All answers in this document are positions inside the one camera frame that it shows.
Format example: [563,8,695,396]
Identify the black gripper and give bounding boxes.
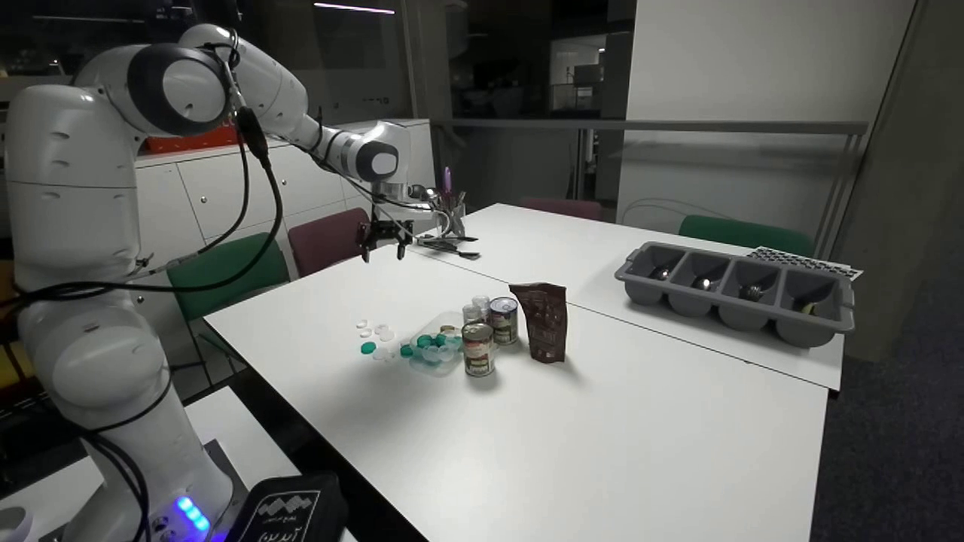
[359,205,412,265]

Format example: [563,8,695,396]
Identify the green teal small object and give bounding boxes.
[403,321,466,378]

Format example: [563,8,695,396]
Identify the black metal tongs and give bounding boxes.
[412,226,466,252]

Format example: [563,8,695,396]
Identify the red padded chair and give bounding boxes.
[285,205,374,279]

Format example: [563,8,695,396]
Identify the clear utensil holder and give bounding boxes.
[430,192,466,238]

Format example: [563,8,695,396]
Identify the small labelled glass jar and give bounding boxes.
[461,316,501,383]

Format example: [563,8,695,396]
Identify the green chair with armrests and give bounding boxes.
[163,231,295,324]

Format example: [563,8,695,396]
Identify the brown foil pouch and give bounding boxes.
[505,279,571,365]

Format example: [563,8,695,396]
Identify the white cabinet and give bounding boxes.
[132,119,437,273]

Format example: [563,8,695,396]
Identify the black control box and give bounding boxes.
[224,474,349,542]

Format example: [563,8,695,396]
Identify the metal railing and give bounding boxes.
[448,119,872,140]

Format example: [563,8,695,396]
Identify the grey cutlery tray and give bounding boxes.
[611,238,860,349]

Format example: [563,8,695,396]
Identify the green padded chair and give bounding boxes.
[674,211,817,260]

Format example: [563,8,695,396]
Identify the grey perforated tray lid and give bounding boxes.
[746,245,866,287]

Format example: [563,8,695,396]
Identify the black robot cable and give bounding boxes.
[0,56,290,303]

